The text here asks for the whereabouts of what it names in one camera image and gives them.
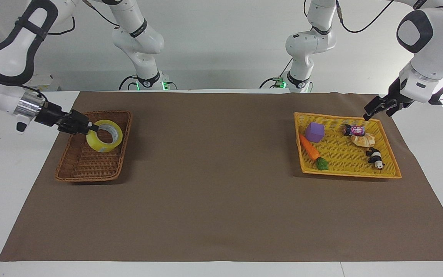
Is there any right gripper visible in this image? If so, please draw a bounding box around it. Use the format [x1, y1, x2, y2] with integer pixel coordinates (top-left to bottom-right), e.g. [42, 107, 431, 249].
[35, 102, 99, 135]

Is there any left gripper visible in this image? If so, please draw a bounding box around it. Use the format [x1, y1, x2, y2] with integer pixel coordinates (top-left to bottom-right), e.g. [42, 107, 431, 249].
[363, 78, 415, 122]

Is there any yellow tape roll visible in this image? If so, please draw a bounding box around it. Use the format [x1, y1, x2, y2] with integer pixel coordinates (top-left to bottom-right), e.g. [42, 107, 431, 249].
[86, 119, 123, 153]

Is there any brown wicker basket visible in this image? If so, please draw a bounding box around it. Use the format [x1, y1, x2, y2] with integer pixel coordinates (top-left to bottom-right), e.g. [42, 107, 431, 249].
[55, 110, 133, 182]

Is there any yellow woven basket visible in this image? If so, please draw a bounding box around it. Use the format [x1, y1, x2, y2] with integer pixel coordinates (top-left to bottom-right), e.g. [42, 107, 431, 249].
[293, 112, 402, 179]

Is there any small purple can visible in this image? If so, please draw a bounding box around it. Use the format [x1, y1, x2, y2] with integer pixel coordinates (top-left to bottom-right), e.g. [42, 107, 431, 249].
[343, 124, 365, 137]

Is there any toy bread roll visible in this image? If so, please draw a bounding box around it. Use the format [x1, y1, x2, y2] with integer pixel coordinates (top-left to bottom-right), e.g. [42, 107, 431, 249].
[351, 133, 376, 148]

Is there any toy panda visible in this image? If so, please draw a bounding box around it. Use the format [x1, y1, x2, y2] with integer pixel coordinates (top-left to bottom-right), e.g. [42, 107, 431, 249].
[366, 147, 385, 170]

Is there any purple cube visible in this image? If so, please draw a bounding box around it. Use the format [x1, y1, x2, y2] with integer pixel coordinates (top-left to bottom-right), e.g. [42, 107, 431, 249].
[305, 122, 325, 143]

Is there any orange toy carrot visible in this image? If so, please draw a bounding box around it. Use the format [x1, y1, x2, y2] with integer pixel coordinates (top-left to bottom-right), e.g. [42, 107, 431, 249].
[298, 133, 330, 171]

